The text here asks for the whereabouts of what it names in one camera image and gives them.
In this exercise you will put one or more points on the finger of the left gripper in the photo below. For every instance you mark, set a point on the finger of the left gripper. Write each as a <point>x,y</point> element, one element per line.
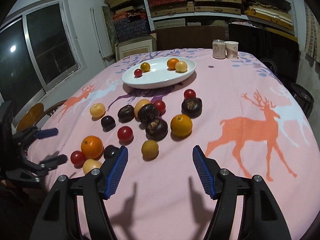
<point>46,133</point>
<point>52,162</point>

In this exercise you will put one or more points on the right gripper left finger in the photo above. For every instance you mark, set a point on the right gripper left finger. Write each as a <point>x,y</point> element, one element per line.
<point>58,217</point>

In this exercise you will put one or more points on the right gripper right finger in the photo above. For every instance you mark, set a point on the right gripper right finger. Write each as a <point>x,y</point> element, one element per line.
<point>261,215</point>

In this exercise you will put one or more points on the red cherry tomato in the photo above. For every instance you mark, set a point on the red cherry tomato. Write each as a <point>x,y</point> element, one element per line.
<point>160,105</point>
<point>189,93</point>
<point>78,158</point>

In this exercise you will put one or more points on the pale yellow fruit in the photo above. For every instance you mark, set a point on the pale yellow fruit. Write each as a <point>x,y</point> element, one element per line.
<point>90,164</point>
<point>139,105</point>
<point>97,110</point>

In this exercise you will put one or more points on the large orange mandarin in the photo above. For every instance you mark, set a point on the large orange mandarin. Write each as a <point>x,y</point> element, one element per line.
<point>92,147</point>

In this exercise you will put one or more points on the dark plum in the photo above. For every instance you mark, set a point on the dark plum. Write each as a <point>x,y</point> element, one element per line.
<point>108,123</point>
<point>110,151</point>

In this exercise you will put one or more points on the dark mangosteen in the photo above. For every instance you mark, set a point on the dark mangosteen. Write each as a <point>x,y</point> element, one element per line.
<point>157,129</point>
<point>147,113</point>
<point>192,107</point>
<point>126,114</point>

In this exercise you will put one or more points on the small yellow fruit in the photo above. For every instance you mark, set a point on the small yellow fruit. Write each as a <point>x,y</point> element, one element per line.
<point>150,149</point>

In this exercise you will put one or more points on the dark mangosteen front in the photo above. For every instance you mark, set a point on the dark mangosteen front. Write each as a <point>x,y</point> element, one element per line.
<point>157,129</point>

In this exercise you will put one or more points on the orange round fruit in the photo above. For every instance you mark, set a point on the orange round fruit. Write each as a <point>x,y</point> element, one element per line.
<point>181,125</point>

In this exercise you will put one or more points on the small orange yellow tomato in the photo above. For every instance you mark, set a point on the small orange yellow tomato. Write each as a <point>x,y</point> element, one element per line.
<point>145,67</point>

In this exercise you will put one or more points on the small orange mandarin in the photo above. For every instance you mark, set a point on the small orange mandarin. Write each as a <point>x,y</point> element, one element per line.
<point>171,63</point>

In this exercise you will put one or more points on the yellow apple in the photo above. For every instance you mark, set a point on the yellow apple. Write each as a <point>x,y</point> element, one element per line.
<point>181,67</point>

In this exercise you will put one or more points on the wooden chair left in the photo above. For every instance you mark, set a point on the wooden chair left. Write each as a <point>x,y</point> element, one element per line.
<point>36,114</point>

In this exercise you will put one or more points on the left window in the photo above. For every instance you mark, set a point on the left window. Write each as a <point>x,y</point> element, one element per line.
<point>39,50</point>

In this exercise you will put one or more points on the pink deer tablecloth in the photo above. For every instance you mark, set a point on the pink deer tablecloth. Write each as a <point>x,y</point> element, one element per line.
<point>235,110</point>

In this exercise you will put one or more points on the black round stool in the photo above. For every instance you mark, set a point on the black round stool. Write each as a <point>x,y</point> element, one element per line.
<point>303,97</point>

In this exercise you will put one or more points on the white oval plate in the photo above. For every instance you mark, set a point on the white oval plate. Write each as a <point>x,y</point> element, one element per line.
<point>159,76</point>

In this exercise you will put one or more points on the framed beige panel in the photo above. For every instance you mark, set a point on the framed beige panel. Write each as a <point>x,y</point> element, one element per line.
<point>144,44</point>

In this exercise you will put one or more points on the dark chair right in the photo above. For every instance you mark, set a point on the dark chair right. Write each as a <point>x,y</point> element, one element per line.
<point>279,54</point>

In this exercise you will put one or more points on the beige drink can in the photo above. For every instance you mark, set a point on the beige drink can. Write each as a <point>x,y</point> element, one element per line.
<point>219,49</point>

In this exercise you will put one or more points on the brown chair back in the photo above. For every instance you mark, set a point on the brown chair back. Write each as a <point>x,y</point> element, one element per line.
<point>186,37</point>

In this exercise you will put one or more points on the white paper cup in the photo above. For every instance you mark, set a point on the white paper cup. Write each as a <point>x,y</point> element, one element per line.
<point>232,49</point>

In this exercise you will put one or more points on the checked beige curtain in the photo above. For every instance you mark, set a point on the checked beige curtain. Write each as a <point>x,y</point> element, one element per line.
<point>312,47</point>

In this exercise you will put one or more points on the white metal shelf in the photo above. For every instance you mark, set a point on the white metal shelf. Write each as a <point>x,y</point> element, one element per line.
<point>266,14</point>

